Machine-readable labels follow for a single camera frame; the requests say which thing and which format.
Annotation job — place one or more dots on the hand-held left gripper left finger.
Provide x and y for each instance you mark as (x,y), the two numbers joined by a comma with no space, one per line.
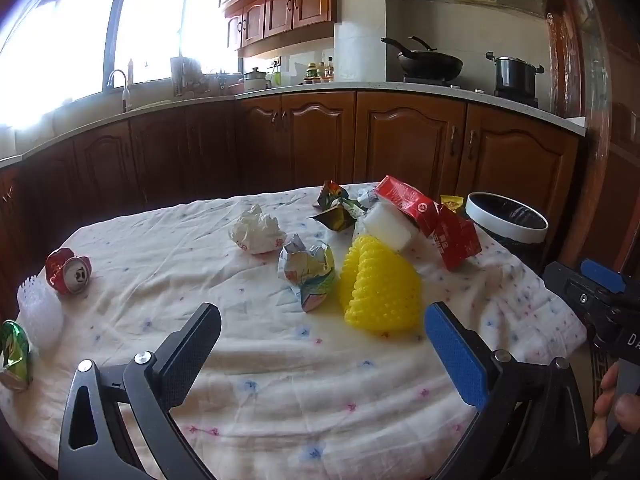
(192,355)

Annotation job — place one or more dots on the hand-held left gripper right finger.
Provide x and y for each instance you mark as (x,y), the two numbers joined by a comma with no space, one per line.
(455,355)

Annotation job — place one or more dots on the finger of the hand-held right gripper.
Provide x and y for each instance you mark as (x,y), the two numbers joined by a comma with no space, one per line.
(562,285)
(602,273)

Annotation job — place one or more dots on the white-rimmed bin with black bag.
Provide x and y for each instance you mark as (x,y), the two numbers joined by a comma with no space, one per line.
(520,234)

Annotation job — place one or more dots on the yellow foam fruit net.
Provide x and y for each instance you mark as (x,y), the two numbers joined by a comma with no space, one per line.
(380,290)

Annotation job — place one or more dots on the small red carton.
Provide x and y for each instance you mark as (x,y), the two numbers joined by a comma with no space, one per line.
(455,245)

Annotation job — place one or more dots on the white paper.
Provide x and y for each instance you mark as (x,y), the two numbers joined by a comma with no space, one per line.
(257,232)

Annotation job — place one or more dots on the yellow red wrapper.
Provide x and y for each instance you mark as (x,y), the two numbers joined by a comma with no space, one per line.
(450,202)

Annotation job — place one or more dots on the white foam block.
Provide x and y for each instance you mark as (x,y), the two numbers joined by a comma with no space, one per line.
(390,225)

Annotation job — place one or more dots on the crushed red can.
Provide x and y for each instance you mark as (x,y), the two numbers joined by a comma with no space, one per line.
(67,272)

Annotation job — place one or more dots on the white foam fruit net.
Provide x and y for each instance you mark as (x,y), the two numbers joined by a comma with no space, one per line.
(42,317)

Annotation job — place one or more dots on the large red carton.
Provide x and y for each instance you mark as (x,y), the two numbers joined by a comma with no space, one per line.
(405,200)

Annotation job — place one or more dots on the green foil wrapper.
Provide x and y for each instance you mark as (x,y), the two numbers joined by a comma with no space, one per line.
(12,355)

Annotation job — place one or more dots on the small white wrapper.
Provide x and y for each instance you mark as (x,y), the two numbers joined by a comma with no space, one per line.
(367,196)

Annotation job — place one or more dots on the dark green gold wrapper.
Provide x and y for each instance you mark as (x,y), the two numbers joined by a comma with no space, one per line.
(335,218)

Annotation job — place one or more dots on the red green snack packet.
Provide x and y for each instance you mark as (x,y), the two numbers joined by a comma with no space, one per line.
(330,194)

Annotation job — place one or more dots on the person's right hand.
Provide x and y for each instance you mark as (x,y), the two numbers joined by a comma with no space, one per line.
(627,412)

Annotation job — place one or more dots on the white floral tablecloth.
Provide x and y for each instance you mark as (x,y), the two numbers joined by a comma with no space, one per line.
(250,360)

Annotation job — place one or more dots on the black gas stove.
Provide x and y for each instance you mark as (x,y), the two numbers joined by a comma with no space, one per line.
(515,101)

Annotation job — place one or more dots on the steel cooking pot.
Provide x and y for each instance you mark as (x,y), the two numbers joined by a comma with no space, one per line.
(515,77)

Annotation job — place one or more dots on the wooden base cabinets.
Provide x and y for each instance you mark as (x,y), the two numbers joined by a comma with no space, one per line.
(320,135)

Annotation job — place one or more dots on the black wok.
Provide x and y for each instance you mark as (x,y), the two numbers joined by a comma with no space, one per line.
(430,62)

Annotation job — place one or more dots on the chrome faucet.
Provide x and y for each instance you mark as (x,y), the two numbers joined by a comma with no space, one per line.
(125,95)

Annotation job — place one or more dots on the white rice cooker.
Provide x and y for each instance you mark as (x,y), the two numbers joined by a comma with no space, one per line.
(256,82)

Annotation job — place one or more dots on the grey kitchen countertop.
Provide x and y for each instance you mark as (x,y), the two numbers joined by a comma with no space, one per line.
(300,91)

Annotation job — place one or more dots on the small white bottle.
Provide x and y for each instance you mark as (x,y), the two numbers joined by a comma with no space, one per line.
(130,71)

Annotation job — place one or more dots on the condiment bottle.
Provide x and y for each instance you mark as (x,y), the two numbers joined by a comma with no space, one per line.
(322,74)
(330,71)

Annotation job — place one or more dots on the kitchen window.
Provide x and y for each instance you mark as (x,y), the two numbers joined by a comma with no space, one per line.
(150,25)

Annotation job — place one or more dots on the wooden wall cabinets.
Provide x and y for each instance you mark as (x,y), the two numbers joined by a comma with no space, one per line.
(290,0)

